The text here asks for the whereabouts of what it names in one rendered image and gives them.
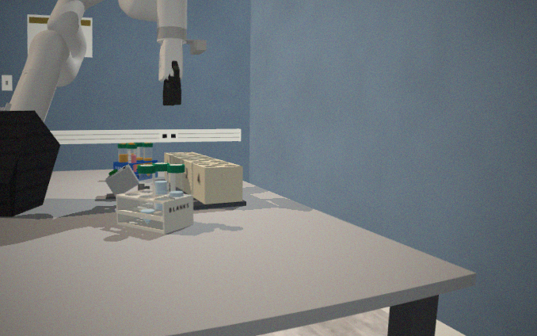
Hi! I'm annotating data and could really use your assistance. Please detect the clear plastic tube rack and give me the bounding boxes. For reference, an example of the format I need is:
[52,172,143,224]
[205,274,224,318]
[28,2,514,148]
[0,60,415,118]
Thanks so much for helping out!
[116,191,193,234]

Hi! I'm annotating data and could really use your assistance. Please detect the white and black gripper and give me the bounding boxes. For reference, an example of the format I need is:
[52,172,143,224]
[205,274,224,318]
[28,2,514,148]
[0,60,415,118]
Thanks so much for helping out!
[157,38,186,105]

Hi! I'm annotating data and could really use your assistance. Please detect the blue tube rack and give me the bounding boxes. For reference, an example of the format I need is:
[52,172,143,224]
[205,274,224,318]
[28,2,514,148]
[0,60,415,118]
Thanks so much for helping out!
[113,160,158,179]

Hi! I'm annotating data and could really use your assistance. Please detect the clear tube with green cap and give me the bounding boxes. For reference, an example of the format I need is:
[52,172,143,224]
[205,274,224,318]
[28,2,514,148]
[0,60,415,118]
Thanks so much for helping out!
[138,165,156,224]
[167,164,185,197]
[152,162,169,210]

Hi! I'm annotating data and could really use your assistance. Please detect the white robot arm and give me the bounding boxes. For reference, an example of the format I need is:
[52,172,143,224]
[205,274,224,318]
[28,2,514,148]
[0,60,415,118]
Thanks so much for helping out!
[0,0,207,122]

